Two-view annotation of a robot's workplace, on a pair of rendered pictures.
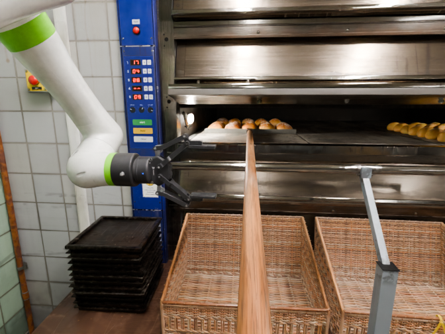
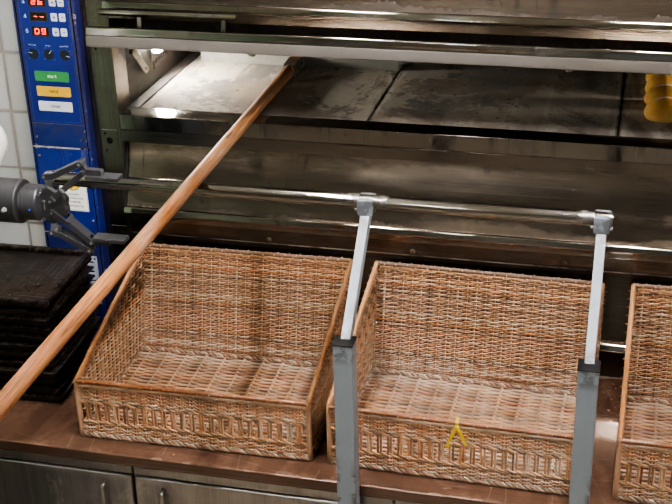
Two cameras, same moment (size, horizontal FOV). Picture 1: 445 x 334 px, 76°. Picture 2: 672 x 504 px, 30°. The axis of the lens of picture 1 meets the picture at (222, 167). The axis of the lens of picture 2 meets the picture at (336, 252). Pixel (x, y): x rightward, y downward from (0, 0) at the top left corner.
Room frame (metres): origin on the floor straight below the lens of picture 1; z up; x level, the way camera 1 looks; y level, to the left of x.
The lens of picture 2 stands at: (-1.46, -0.77, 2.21)
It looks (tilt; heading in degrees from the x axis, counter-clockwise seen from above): 26 degrees down; 9
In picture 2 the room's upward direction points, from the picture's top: 2 degrees counter-clockwise
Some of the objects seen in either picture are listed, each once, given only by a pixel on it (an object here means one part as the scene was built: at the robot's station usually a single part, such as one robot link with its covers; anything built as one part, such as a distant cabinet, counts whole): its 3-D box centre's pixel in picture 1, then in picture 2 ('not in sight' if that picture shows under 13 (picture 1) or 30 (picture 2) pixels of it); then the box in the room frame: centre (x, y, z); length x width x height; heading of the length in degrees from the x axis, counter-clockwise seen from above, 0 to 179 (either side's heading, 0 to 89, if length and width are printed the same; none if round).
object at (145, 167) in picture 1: (154, 169); (46, 203); (0.76, 0.18, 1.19); 0.09 x 0.07 x 0.08; 85
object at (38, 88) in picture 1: (41, 81); not in sight; (1.34, 0.81, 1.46); 0.10 x 0.07 x 0.10; 85
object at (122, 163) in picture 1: (129, 169); (14, 199); (0.77, 0.26, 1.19); 0.12 x 0.06 x 0.09; 175
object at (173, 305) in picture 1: (243, 268); (221, 344); (1.03, -0.08, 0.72); 0.56 x 0.49 x 0.28; 86
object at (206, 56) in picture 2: (249, 128); (314, 41); (1.91, -0.18, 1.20); 0.55 x 0.36 x 0.03; 85
